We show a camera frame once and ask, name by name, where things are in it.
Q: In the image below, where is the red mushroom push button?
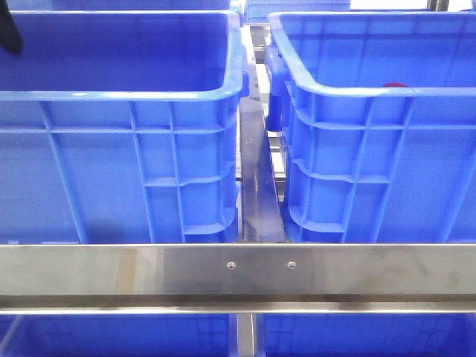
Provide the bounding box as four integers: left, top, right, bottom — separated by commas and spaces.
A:
383, 83, 408, 88

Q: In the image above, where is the steel centre divider bar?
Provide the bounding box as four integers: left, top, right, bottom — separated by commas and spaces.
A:
239, 62, 286, 243

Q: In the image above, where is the blue plastic crate left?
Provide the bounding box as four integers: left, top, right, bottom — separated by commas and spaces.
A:
1, 10, 248, 244

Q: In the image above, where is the blue plastic crate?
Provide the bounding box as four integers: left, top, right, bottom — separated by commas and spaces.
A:
266, 12, 475, 243
1, 10, 248, 244

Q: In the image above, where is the blue plastic crate right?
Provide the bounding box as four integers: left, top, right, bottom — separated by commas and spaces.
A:
266, 12, 475, 243

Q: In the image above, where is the blue lower crate right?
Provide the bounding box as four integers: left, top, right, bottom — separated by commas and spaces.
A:
258, 314, 475, 356

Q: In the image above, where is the blue rear crate right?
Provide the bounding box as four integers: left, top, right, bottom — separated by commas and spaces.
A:
245, 0, 351, 24

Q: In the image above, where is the blue lower crate left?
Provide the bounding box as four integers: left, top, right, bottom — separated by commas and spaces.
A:
1, 314, 238, 356

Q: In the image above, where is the blue rear crate left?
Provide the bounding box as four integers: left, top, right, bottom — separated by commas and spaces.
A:
7, 0, 244, 12

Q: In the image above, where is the stainless steel front rail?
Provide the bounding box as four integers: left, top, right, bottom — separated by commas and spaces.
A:
1, 243, 475, 314

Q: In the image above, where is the steel lower vertical post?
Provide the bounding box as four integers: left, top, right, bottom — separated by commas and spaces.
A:
237, 313, 257, 357

